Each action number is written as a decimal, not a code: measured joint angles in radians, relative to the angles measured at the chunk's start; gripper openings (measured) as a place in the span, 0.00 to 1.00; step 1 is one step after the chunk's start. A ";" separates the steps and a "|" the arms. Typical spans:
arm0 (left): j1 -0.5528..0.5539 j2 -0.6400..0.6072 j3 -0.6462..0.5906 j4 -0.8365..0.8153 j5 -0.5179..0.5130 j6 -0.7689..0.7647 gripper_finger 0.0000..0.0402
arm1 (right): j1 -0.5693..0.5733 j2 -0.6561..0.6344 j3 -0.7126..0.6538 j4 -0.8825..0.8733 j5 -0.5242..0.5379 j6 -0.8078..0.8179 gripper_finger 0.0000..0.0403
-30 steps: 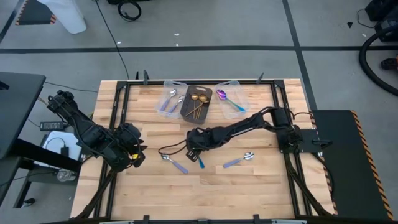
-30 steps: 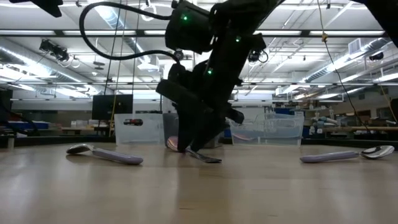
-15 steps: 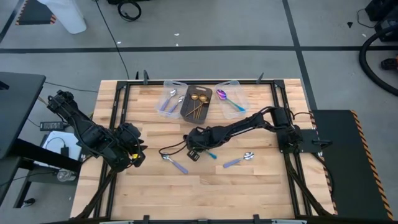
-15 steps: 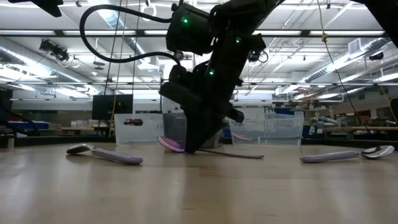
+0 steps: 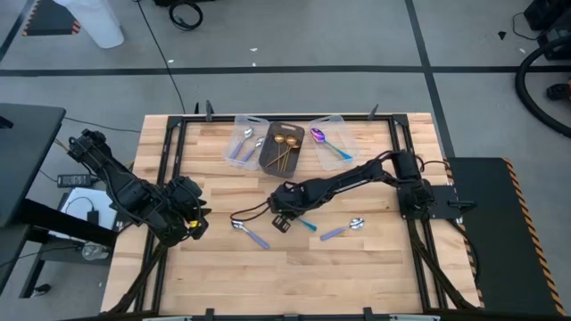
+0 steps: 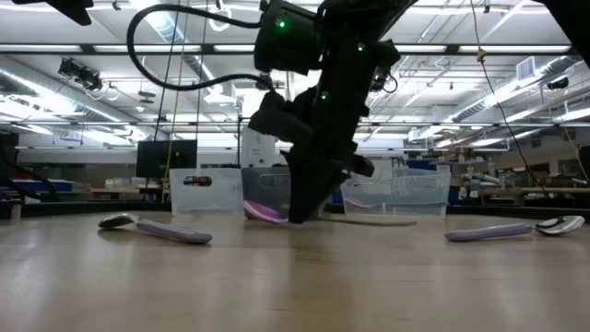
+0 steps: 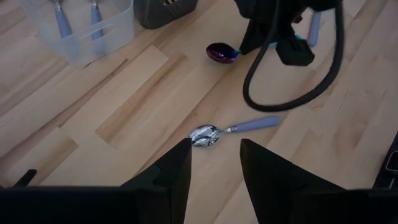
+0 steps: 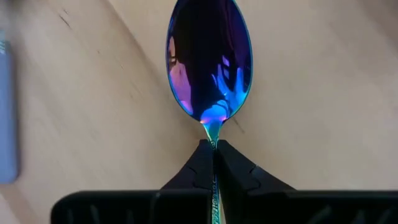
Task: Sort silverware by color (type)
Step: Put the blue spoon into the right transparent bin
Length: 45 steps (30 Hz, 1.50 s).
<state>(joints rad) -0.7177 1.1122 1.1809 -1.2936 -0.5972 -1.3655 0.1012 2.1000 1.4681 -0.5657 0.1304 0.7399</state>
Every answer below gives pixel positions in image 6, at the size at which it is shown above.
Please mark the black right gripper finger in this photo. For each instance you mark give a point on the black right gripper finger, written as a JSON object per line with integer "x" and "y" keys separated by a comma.
{"x": 306, "y": 189}
{"x": 336, "y": 186}

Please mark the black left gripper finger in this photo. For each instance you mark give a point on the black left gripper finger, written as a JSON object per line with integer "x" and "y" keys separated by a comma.
{"x": 69, "y": 9}

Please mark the iridescent blue purple spoon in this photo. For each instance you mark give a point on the iridescent blue purple spoon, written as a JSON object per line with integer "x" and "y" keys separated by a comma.
{"x": 265, "y": 212}

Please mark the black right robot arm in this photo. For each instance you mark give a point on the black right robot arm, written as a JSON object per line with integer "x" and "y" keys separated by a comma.
{"x": 286, "y": 41}

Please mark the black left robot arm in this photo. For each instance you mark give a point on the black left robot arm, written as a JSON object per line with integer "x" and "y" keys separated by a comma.
{"x": 8, "y": 157}

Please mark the dark grey plastic bin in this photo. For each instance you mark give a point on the dark grey plastic bin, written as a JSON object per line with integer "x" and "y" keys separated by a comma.
{"x": 267, "y": 189}

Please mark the clear plastic bin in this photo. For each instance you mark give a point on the clear plastic bin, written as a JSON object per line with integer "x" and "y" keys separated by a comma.
{"x": 415, "y": 203}
{"x": 207, "y": 200}

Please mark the black overhead beam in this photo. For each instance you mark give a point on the black overhead beam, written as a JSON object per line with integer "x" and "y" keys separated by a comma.
{"x": 207, "y": 48}

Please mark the black monitor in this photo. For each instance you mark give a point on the black monitor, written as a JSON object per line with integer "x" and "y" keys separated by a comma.
{"x": 166, "y": 159}

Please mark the blue crate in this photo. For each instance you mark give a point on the blue crate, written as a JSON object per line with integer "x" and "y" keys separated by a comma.
{"x": 41, "y": 186}

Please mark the wooden workbench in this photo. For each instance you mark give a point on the wooden workbench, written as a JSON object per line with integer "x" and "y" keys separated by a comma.
{"x": 553, "y": 190}

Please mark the black ceiling camera cluster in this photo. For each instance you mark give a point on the black ceiling camera cluster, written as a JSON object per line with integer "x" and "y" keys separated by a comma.
{"x": 83, "y": 76}

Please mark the silver ventilation duct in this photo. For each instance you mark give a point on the silver ventilation duct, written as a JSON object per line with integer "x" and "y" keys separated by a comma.
{"x": 46, "y": 99}

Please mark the black table frame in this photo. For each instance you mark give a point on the black table frame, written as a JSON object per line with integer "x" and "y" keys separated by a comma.
{"x": 69, "y": 208}

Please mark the small grey post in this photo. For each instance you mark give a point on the small grey post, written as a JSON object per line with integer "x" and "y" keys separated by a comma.
{"x": 16, "y": 211}

